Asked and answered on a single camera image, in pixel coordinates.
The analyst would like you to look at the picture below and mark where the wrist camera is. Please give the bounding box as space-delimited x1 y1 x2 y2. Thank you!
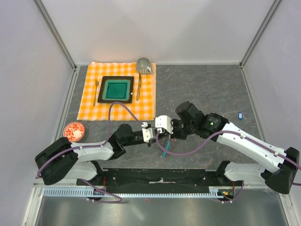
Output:
141 122 155 144
155 115 173 134

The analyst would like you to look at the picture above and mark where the red white patterned bowl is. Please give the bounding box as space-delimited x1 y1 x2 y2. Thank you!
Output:
63 122 85 142

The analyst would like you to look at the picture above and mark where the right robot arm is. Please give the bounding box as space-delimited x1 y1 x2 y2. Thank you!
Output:
167 101 300 194

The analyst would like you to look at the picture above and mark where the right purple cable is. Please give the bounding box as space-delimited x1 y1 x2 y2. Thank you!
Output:
155 128 301 204

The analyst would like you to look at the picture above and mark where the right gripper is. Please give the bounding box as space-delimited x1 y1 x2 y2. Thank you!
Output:
165 118 196 140

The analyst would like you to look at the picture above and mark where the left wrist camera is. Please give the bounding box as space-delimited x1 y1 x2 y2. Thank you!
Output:
141 122 155 144

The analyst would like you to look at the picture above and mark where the orange white checkered cloth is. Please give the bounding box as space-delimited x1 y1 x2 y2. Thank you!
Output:
77 61 157 121

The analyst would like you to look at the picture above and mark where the gold knife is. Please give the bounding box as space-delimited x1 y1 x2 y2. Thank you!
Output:
136 74 142 101

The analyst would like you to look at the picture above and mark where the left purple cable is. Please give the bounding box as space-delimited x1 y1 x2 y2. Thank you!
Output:
36 101 148 203

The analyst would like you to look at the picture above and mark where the gold fork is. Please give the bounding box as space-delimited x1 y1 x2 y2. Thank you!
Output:
93 78 99 106

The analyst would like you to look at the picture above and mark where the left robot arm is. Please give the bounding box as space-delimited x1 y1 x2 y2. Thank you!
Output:
35 123 156 186

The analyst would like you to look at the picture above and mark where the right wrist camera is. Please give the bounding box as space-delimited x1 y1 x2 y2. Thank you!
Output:
155 115 173 134

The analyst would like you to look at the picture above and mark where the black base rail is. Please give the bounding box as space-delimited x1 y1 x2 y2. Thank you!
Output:
89 168 233 194

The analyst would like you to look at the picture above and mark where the purple cable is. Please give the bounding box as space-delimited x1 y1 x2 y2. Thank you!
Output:
36 101 148 203
155 128 301 204

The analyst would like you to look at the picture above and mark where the black green square plate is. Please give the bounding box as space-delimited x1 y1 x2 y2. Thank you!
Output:
97 76 135 104

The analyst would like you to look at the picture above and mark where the blue tag key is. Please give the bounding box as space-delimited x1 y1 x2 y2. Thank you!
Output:
238 112 246 121

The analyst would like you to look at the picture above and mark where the grey striped mug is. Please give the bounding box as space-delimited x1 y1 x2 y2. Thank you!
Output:
136 57 152 74

